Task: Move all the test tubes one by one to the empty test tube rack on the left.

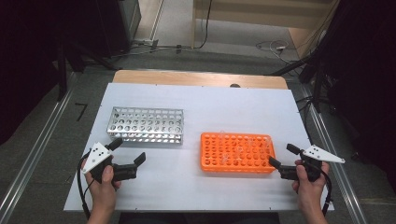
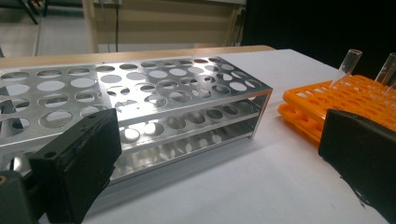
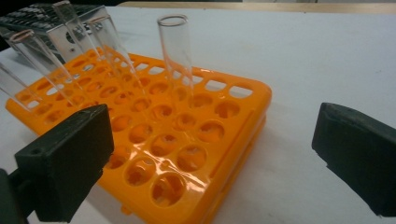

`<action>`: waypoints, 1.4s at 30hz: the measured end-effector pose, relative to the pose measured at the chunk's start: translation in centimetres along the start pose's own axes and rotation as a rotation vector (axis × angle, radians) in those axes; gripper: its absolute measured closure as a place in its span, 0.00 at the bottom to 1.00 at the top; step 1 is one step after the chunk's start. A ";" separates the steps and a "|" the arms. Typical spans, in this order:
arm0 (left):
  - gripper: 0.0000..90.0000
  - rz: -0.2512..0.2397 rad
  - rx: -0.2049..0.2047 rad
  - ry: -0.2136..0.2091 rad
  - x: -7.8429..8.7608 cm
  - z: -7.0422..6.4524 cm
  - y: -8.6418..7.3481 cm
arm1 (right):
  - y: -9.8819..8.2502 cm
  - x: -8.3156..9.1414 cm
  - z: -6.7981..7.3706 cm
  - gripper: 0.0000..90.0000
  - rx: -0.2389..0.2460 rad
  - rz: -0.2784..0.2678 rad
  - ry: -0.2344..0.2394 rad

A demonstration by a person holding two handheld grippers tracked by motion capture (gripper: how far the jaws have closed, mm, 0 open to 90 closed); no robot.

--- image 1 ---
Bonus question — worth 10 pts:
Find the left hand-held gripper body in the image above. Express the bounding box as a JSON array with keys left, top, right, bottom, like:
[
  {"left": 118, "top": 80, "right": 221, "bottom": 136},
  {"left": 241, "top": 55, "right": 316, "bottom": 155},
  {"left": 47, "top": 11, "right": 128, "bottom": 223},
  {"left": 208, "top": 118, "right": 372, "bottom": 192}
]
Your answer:
[{"left": 81, "top": 142, "right": 138, "bottom": 184}]

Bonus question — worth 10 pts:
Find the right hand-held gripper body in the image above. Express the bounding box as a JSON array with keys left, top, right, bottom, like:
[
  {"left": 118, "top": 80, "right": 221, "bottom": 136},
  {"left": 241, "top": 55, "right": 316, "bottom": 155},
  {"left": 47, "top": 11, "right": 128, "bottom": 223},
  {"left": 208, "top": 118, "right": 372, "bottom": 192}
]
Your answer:
[{"left": 278, "top": 145, "right": 346, "bottom": 183}]

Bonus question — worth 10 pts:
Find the metal test tube rack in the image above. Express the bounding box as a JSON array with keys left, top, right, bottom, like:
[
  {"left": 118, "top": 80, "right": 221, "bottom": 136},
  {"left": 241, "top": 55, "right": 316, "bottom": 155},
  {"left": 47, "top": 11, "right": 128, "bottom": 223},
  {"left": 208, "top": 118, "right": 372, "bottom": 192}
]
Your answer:
[{"left": 106, "top": 106, "right": 185, "bottom": 145}]

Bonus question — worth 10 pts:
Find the orange plastic test tube rack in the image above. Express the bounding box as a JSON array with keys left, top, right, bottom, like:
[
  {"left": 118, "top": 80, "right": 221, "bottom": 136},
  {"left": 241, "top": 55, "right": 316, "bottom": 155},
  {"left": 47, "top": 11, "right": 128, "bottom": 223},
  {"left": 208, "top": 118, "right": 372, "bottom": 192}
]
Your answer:
[{"left": 200, "top": 132, "right": 277, "bottom": 174}]

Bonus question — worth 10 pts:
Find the person's right hand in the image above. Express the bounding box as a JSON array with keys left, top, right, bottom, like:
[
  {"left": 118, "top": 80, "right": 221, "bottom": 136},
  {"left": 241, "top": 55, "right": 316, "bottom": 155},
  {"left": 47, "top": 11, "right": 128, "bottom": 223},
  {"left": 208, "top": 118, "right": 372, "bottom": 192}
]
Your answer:
[{"left": 291, "top": 160, "right": 331, "bottom": 209}]

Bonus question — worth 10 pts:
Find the person's left hand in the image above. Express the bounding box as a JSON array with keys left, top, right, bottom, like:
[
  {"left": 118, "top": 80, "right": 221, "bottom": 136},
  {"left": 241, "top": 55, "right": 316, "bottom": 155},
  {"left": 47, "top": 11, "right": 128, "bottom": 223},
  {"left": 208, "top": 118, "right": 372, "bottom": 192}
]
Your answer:
[{"left": 81, "top": 164, "right": 122, "bottom": 216}]

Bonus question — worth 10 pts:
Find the black metal stand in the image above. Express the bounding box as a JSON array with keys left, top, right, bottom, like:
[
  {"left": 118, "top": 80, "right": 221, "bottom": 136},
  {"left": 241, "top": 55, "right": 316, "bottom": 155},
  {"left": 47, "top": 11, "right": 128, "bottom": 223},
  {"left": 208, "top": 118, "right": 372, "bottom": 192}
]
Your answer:
[
  {"left": 269, "top": 50, "right": 325, "bottom": 114},
  {"left": 56, "top": 43, "right": 69, "bottom": 102}
]

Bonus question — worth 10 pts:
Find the black curtain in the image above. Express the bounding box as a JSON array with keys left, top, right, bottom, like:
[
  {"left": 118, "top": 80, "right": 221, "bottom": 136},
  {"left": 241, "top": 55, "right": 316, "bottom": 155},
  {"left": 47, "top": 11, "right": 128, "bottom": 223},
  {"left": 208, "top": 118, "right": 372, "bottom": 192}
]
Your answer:
[
  {"left": 306, "top": 0, "right": 396, "bottom": 190},
  {"left": 0, "top": 0, "right": 134, "bottom": 146}
]

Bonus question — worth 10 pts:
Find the wooden table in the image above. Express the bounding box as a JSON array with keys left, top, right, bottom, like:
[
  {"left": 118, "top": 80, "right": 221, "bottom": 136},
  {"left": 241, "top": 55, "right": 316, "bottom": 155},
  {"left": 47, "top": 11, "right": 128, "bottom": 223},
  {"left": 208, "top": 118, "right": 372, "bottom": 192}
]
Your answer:
[{"left": 112, "top": 69, "right": 290, "bottom": 91}]

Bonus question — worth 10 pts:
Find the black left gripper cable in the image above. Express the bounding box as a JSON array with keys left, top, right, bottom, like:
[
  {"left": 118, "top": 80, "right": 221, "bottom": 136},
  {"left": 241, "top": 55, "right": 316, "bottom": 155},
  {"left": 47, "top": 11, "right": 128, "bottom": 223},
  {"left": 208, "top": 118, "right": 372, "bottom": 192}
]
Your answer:
[{"left": 77, "top": 151, "right": 92, "bottom": 219}]

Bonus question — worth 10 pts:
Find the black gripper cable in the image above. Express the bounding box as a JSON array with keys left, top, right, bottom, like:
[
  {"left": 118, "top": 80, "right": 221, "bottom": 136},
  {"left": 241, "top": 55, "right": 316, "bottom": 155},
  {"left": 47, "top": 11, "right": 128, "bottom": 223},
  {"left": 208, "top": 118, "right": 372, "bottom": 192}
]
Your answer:
[
  {"left": 77, "top": 151, "right": 92, "bottom": 219},
  {"left": 320, "top": 169, "right": 333, "bottom": 217}
]

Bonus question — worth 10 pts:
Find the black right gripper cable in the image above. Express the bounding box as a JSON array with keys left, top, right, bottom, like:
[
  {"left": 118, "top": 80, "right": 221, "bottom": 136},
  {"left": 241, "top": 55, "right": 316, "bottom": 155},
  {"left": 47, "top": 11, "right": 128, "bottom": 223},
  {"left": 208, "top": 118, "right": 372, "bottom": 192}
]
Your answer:
[{"left": 320, "top": 169, "right": 333, "bottom": 217}]

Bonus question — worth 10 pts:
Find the aluminium floor rail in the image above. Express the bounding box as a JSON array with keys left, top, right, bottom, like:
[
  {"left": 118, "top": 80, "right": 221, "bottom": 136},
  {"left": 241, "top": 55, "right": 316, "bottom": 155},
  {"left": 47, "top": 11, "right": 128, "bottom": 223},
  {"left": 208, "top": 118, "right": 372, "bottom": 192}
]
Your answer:
[
  {"left": 299, "top": 83, "right": 369, "bottom": 224},
  {"left": 0, "top": 72, "right": 78, "bottom": 224}
]

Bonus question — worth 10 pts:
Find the white floor cable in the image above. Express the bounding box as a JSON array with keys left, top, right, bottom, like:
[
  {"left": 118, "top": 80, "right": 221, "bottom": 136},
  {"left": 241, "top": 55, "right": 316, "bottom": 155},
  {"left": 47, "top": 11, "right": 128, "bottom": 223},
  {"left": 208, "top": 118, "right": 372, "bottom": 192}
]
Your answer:
[{"left": 255, "top": 39, "right": 295, "bottom": 64}]

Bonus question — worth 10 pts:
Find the black floor cable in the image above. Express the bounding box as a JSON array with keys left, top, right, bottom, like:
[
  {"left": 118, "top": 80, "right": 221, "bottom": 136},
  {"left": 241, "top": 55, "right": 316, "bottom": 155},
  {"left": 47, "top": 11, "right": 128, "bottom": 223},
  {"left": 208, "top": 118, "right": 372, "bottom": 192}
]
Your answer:
[{"left": 174, "top": 0, "right": 214, "bottom": 52}]

